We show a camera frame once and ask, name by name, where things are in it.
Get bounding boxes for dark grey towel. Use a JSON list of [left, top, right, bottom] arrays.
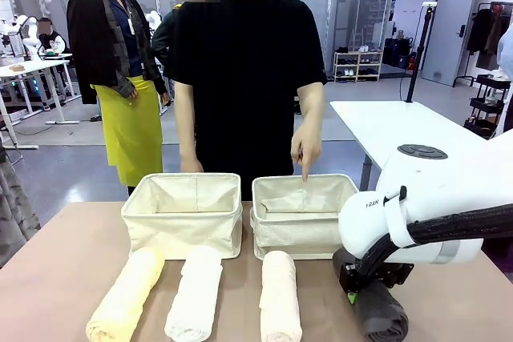
[[332, 247, 410, 342]]

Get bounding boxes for grey door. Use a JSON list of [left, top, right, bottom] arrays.
[[420, 0, 480, 87]]

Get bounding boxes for person's left hand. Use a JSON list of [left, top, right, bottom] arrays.
[[290, 124, 324, 183]]

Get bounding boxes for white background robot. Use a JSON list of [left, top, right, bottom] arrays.
[[0, 13, 40, 58]]

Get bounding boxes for black coat rack with clothes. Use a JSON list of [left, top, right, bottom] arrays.
[[467, 1, 513, 89]]

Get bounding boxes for seated person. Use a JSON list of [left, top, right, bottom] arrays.
[[38, 17, 67, 55]]

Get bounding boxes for person's left forearm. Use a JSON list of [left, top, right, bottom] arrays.
[[297, 99, 325, 131]]

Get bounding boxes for cream fabric storage basket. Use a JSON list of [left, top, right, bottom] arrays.
[[120, 172, 244, 260], [249, 175, 360, 261]]

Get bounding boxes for black luggage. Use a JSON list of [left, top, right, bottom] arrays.
[[382, 36, 414, 70]]

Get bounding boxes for person's right hand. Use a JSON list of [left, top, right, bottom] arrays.
[[180, 156, 204, 175]]

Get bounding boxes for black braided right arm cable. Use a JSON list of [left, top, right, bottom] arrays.
[[352, 203, 513, 275]]

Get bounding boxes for white shoe rack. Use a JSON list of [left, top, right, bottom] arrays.
[[333, 50, 384, 82]]

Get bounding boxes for white desk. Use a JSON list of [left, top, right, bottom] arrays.
[[0, 53, 73, 147]]

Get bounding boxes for white towel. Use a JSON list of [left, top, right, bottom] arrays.
[[164, 245, 224, 342]]

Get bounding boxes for person in black T-shirt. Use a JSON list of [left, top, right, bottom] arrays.
[[166, 0, 328, 201]]

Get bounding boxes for person in dark jacket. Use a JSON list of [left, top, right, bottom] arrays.
[[151, 3, 181, 78]]

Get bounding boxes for yellow towel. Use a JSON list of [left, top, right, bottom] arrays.
[[86, 248, 166, 342]]

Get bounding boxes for person with yellow apron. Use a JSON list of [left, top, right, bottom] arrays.
[[66, 0, 168, 187]]

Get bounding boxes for black utility cart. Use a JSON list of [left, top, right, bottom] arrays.
[[463, 74, 512, 141]]

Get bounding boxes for pink towel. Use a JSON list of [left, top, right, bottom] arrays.
[[259, 250, 303, 342]]

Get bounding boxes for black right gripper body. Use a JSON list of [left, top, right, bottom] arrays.
[[339, 261, 414, 293]]

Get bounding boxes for person's right forearm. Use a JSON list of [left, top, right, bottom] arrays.
[[176, 113, 198, 161]]

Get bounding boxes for black camera pole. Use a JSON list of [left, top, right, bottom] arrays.
[[405, 2, 438, 103]]

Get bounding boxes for grey mottled cloth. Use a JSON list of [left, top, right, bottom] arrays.
[[0, 143, 41, 269]]

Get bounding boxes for white rectangular table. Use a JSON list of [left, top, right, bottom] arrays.
[[329, 100, 498, 191]]

